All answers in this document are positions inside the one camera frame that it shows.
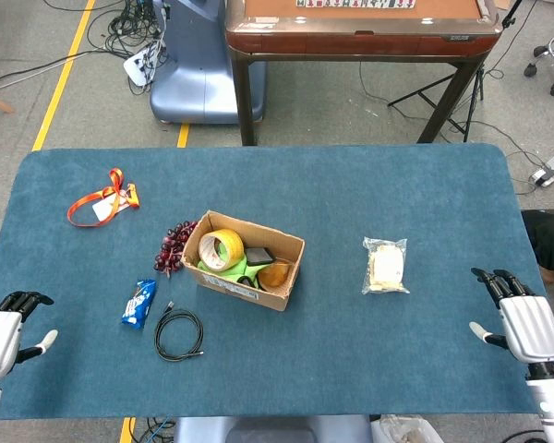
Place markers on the brown mahjong table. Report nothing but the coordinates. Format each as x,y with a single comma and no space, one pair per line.
351,44

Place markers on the amber tape roll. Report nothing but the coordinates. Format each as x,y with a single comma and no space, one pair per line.
274,274

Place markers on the brown cardboard box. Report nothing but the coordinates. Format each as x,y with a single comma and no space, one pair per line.
240,288

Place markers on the clear bag of biscuits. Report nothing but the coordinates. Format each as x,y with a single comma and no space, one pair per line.
385,267

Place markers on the yellow tape roll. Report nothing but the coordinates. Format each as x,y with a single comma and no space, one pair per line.
233,240

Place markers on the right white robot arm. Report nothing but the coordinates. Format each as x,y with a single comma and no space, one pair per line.
551,397

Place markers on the purple grape bunch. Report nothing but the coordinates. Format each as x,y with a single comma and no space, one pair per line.
171,251

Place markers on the blue cookie snack pack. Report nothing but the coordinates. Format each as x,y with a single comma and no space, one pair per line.
138,304

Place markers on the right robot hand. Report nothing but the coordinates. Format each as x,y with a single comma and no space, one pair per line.
531,327

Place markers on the blue-grey robot torso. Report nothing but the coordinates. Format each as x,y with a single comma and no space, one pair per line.
268,431

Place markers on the white badge card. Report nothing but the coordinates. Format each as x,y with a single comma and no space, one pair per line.
102,210

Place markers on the face-up mahjong tile row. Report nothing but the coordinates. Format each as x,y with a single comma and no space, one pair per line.
351,3

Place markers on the blue table mat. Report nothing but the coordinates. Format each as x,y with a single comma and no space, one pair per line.
351,346

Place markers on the green object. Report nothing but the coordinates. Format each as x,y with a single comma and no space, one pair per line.
233,272

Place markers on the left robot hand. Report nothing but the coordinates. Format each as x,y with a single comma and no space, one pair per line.
0,332

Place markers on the black tripod stand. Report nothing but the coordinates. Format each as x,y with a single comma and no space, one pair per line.
425,94

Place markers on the clear plastic bag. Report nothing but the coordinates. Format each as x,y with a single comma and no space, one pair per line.
406,431

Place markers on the white power strip with plugs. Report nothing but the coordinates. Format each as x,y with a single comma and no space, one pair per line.
136,69

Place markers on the small black box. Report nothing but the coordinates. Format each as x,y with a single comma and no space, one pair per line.
257,256

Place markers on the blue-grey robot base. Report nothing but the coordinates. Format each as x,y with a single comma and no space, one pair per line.
198,83

